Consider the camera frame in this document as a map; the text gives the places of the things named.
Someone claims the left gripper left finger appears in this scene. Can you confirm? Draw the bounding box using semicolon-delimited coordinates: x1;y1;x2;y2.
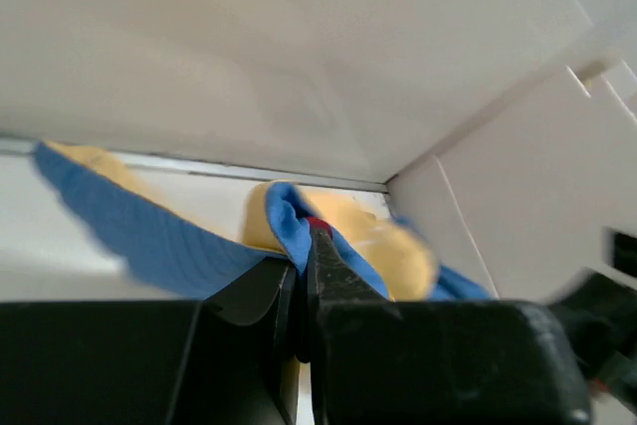
1;259;297;424

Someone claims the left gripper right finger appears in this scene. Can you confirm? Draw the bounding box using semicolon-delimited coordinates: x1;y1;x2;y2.
306;228;592;424

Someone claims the blue and yellow cloth placemat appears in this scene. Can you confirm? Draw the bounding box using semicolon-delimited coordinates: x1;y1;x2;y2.
33;142;489;301

